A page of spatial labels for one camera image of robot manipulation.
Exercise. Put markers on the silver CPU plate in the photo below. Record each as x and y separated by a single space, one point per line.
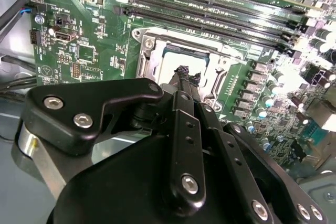
183 64

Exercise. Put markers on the metal socket cover frame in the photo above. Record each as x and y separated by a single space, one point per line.
155 60

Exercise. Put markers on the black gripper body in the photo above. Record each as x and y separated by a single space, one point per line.
118 187

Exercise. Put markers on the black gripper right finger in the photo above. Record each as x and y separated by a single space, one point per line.
231 155

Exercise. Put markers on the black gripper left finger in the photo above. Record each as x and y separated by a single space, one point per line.
78 103

